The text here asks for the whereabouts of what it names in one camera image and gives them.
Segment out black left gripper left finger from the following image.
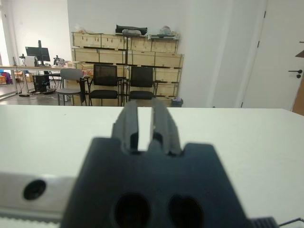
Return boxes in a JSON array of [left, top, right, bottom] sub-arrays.
[[111, 101, 140, 152]]

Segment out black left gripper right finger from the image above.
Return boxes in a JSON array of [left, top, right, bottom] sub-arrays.
[[148, 98, 183, 157]]

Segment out cardboard box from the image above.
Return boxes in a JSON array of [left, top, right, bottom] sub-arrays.
[[13, 70, 34, 83]]

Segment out white box on desk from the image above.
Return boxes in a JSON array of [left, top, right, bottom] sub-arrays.
[[23, 56, 37, 66]]

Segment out black waste bin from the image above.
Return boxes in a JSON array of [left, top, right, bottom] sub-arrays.
[[171, 96, 184, 108]]

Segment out black mesh office chair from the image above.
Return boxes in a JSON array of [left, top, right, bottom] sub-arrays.
[[87, 63, 126, 107], [125, 66, 159, 102]]

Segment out grey plastic chair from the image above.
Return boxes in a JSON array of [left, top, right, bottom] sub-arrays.
[[56, 68, 84, 107]]

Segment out flat white tray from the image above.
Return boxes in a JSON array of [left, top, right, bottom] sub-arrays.
[[147, 34, 181, 40]]

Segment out grey cloth bundle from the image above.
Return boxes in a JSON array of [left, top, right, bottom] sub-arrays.
[[122, 28, 141, 37]]

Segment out black computer tower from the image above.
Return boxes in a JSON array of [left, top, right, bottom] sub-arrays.
[[32, 74, 50, 94]]

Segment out long black bag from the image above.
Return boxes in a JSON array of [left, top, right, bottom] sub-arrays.
[[115, 24, 148, 34]]

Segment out clear plastic bag of items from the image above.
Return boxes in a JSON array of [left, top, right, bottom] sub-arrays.
[[158, 25, 178, 36]]

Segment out crumpled packing clutter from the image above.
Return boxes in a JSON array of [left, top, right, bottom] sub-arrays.
[[74, 23, 95, 34]]

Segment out black computer monitor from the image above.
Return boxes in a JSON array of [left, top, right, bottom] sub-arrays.
[[25, 39, 51, 67]]

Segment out wooden top office desk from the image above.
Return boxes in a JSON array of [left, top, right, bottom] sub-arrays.
[[0, 62, 79, 96]]

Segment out white door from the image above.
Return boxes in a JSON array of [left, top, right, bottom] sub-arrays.
[[241, 0, 304, 111]]

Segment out colourful toy boxes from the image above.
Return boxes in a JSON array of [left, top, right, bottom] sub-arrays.
[[0, 68, 13, 85]]

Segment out brown wooden panel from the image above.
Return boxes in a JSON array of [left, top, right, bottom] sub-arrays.
[[292, 78, 304, 114]]

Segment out window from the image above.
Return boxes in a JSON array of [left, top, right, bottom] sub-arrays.
[[0, 0, 6, 67]]

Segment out black door handle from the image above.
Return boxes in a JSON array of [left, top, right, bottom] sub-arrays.
[[288, 68, 304, 79]]

